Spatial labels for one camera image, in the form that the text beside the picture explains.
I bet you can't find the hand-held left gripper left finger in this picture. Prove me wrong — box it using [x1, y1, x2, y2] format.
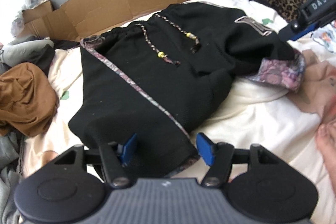
[54, 133, 139, 188]

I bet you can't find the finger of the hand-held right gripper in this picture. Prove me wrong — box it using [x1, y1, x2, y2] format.
[278, 20, 319, 42]

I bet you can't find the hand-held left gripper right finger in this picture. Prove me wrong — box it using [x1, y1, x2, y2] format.
[196, 132, 273, 187]

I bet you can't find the black shorts bear print trim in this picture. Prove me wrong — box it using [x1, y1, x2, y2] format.
[68, 1, 307, 178]

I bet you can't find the cream printed bedsheet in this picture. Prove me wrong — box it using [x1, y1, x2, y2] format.
[20, 0, 336, 224]

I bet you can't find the brown garment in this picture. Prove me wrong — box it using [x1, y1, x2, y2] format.
[0, 63, 60, 138]

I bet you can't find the person's foot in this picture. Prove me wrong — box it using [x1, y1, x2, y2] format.
[315, 123, 336, 188]

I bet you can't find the black garment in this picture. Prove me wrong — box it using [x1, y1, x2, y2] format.
[26, 40, 82, 75]

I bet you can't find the grey-blue sweatshirt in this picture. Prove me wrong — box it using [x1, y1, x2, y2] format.
[0, 132, 27, 224]

